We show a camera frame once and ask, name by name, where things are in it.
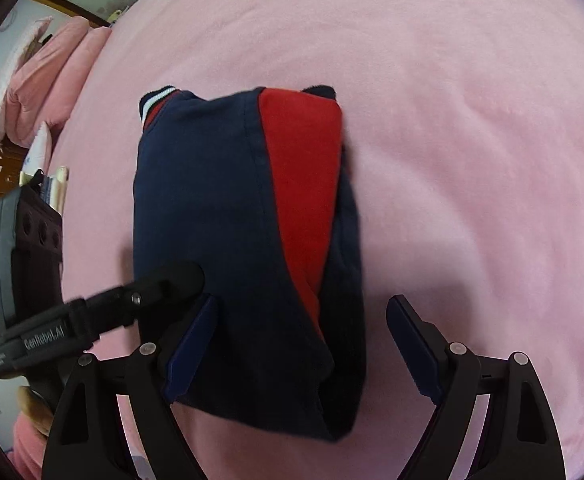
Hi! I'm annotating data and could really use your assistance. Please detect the pink bed blanket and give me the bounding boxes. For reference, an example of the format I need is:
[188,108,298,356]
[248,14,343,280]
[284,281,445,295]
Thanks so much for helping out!
[52,0,584,479]

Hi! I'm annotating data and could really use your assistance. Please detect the stack of folded clothes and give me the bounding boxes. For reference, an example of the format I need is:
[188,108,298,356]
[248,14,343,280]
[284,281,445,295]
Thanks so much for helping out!
[19,122,70,214]

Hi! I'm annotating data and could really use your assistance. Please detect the navy red varsity jacket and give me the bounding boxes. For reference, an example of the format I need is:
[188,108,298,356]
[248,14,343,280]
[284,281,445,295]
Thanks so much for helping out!
[132,84,367,442]

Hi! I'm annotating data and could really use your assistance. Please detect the person's left hand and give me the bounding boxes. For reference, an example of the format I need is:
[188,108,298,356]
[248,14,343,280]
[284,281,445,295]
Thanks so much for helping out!
[16,386,53,437]

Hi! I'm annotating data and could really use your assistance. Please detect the pink folded quilt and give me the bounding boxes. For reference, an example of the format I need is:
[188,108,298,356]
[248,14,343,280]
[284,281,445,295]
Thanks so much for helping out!
[0,16,112,148]

